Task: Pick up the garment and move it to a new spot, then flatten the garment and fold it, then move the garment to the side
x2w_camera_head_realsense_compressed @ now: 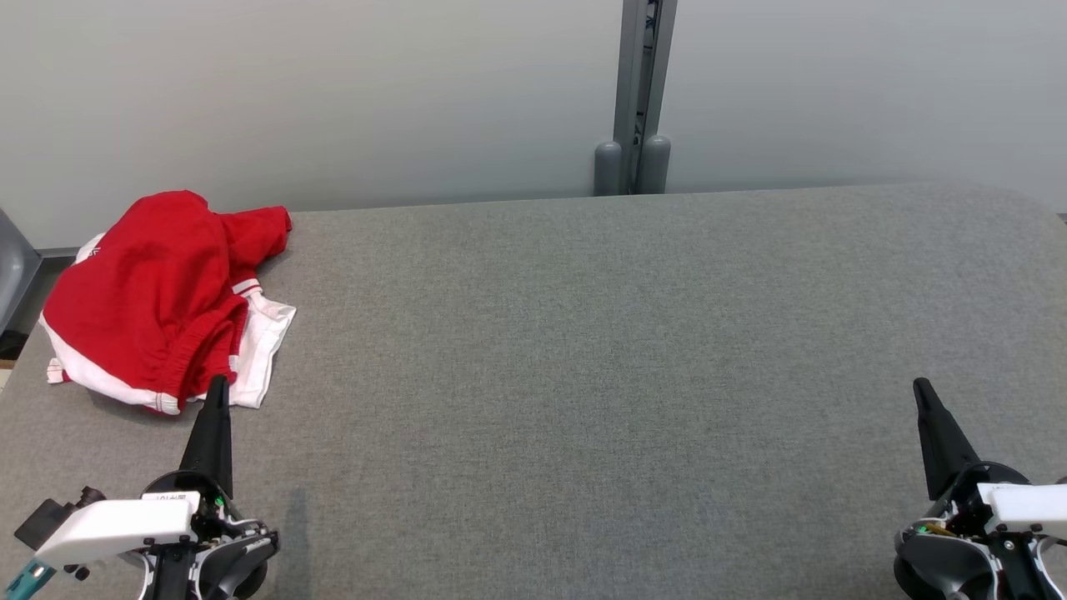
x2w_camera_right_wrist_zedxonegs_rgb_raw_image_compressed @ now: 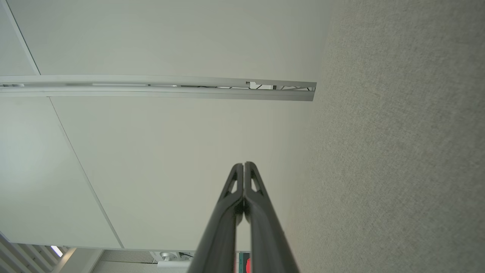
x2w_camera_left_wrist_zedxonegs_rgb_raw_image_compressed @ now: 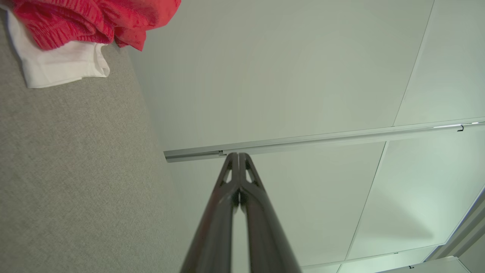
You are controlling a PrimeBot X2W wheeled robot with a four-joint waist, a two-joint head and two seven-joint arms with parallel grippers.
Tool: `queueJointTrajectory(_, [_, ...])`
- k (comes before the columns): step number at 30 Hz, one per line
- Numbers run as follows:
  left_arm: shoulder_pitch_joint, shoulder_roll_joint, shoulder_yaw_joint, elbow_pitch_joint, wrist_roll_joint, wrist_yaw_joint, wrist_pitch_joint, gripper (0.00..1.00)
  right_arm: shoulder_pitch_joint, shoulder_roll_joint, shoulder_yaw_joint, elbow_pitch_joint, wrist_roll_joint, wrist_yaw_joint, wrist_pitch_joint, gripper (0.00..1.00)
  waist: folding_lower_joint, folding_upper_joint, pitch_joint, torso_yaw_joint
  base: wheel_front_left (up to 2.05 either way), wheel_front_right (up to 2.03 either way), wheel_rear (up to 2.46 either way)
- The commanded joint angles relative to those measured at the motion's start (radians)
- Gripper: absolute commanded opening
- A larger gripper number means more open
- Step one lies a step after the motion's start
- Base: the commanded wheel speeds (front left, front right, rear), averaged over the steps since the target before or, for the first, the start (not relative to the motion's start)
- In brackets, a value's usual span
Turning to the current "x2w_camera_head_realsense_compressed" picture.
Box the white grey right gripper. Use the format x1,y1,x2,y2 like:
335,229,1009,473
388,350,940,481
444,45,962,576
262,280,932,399
894,377,1067,600

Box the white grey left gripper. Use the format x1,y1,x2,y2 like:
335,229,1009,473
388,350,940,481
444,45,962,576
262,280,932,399
33,375,280,600

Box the grey vertical partition post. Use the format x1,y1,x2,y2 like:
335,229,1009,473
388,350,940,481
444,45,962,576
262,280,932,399
613,0,678,194

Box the grey rounded post cap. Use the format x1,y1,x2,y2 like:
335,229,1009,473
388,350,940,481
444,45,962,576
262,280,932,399
594,140,624,198
640,135,673,195

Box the red shorts with white stripe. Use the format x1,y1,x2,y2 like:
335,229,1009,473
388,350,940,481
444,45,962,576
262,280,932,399
40,190,251,416

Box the teal plug left camera cable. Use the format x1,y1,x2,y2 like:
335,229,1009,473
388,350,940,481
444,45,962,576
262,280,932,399
3,560,56,599

